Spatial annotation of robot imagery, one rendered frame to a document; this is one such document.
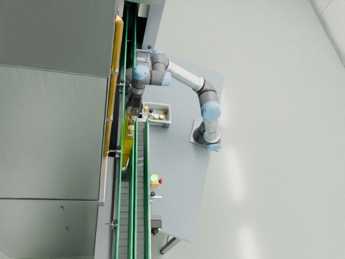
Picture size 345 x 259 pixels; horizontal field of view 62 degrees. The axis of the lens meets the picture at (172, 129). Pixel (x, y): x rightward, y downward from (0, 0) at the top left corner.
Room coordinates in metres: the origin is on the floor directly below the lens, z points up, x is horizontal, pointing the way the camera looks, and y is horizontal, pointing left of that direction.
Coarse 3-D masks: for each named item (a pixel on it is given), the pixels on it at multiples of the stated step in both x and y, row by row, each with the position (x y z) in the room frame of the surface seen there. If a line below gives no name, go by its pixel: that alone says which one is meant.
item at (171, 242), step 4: (168, 236) 0.71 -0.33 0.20; (168, 240) 0.68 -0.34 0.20; (172, 240) 0.61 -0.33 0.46; (176, 240) 0.61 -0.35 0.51; (180, 240) 0.61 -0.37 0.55; (168, 244) 0.62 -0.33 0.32; (172, 244) 0.61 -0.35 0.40; (176, 244) 0.61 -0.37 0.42; (164, 248) 0.61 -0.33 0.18; (168, 248) 0.61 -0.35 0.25; (160, 252) 0.61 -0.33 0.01; (164, 252) 0.61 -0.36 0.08
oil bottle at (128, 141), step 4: (124, 136) 0.90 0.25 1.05; (128, 136) 0.89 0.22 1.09; (132, 136) 0.90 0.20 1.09; (124, 140) 0.87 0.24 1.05; (128, 140) 0.88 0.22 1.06; (132, 140) 0.89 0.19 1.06; (124, 144) 0.87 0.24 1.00; (128, 144) 0.88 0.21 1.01; (124, 148) 0.87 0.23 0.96; (128, 148) 0.88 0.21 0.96; (124, 152) 0.88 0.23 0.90; (128, 152) 0.89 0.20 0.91
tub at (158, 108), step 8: (144, 104) 1.37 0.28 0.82; (152, 104) 1.40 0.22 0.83; (160, 104) 1.42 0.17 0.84; (144, 112) 1.34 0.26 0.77; (152, 112) 1.37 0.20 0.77; (160, 112) 1.40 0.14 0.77; (168, 112) 1.39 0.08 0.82; (152, 120) 1.25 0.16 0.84; (160, 120) 1.28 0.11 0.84; (168, 120) 1.33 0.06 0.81
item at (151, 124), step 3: (141, 111) 1.32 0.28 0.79; (141, 117) 1.27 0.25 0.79; (150, 123) 1.25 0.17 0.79; (153, 123) 1.25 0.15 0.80; (156, 123) 1.26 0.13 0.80; (159, 123) 1.27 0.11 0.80; (162, 123) 1.28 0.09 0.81; (165, 123) 1.29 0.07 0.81; (168, 123) 1.30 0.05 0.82; (150, 126) 1.25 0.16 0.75; (153, 126) 1.26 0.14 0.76; (156, 126) 1.27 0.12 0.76; (159, 126) 1.28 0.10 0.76; (162, 126) 1.28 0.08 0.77; (165, 126) 1.29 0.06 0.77; (168, 126) 1.30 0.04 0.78
